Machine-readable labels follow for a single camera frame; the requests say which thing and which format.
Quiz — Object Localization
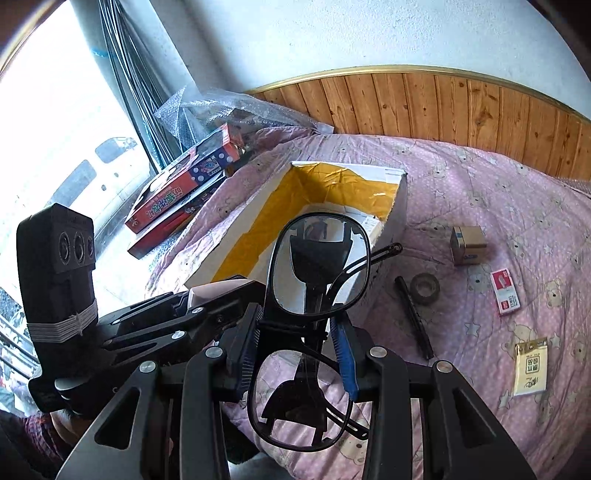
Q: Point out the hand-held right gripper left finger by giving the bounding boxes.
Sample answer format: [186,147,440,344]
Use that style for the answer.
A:
[55,302,269,480]

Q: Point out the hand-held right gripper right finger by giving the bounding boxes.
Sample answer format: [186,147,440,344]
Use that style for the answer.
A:
[329,318,539,480]

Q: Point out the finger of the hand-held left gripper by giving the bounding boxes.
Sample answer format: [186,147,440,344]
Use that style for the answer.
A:
[102,302,259,357]
[95,275,267,334]

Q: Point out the black-framed eyeglasses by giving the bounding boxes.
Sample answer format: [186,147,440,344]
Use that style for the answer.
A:
[247,211,403,453]

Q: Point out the black marker pen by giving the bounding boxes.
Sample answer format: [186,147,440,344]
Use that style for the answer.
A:
[394,276,435,361]

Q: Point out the grey tape roll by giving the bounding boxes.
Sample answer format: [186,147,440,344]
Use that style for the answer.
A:
[410,273,440,306]

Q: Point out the white cardboard box yellow tape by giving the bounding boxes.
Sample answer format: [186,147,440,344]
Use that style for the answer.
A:
[185,161,409,333]

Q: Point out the cream tissue packet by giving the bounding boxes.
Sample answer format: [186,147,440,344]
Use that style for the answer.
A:
[512,338,550,398]

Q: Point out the person's left forearm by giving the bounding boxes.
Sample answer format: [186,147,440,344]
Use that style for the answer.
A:
[0,408,98,480]

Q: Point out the flat red toy box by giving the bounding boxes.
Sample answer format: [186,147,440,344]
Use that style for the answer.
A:
[127,178,228,260]

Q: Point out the red toy box dotted print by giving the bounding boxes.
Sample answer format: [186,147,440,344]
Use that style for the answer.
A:
[124,122,246,234]

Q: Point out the white van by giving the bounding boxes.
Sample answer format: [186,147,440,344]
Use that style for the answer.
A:
[44,136,144,232]

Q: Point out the small brown cardboard box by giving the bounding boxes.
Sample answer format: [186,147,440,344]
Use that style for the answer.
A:
[450,225,488,267]

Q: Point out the red and white staples box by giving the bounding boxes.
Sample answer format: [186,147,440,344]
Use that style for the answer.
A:
[490,269,522,316]

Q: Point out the clear bubble wrap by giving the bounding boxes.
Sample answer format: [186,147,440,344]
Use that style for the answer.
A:
[154,85,335,154]

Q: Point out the pink bear-print blanket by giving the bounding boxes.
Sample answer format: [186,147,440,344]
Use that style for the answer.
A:
[143,127,591,480]

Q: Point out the wooden headboard panel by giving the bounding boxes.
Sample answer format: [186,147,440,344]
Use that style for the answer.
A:
[247,66,591,182]

